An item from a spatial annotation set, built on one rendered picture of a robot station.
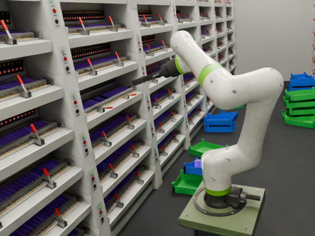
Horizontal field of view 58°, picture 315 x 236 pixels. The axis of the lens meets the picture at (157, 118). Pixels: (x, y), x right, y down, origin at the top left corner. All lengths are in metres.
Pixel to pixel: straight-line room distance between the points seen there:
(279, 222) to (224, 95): 1.05
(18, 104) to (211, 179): 0.85
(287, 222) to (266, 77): 1.02
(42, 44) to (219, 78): 0.71
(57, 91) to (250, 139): 0.85
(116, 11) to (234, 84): 1.12
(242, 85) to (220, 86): 0.08
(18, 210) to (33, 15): 0.79
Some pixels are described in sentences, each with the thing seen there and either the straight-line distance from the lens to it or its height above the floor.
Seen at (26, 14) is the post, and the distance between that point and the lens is 1.39.
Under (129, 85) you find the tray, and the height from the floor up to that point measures 0.81.
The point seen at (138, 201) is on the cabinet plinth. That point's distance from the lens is 2.02.
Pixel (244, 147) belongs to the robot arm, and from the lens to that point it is 1.31.
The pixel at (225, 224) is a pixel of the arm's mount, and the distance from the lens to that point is 1.31.
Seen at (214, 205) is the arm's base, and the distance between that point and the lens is 1.38.
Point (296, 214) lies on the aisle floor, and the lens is 1.94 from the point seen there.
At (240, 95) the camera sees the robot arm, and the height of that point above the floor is 0.88.
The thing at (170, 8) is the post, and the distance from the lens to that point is 2.52.
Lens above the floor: 1.14
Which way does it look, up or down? 17 degrees down
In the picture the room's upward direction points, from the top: 8 degrees counter-clockwise
